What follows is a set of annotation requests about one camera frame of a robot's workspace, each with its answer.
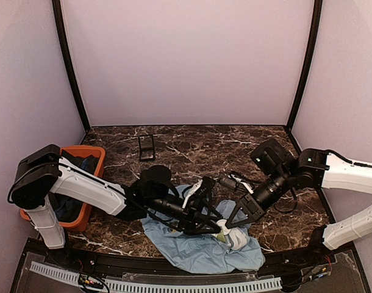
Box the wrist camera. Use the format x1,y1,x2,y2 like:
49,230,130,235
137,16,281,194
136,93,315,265
177,176,216,215
218,172,255,194

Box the light blue printed t-shirt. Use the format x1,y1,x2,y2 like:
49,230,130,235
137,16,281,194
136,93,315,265
141,216,265,274

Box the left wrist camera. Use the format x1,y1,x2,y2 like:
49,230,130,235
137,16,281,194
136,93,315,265
177,176,216,215

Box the dark clothes in bin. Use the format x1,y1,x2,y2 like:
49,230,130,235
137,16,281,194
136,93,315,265
49,150,99,223

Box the orange plastic bin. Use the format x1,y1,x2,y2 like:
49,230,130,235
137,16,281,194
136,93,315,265
15,144,106,231

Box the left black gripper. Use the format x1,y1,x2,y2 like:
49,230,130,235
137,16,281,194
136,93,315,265
147,194,224,236

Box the black right frame post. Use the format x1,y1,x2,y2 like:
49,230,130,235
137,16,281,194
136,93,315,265
285,0,323,132

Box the black frame post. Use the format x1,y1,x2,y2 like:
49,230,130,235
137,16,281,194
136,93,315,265
285,0,323,132
52,0,91,133

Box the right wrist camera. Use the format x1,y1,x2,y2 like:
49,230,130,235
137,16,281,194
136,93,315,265
218,172,255,194

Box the black front table rail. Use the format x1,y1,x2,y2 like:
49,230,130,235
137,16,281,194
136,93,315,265
16,238,360,286

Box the black left frame post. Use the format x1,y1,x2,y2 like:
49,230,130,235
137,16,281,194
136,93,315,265
52,0,91,133

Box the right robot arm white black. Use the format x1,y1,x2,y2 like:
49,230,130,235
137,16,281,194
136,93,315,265
223,139,372,265

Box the white slotted cable duct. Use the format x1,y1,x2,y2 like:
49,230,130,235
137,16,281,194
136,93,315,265
29,261,282,292

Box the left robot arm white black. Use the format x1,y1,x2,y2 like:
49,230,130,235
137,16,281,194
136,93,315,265
7,144,222,266

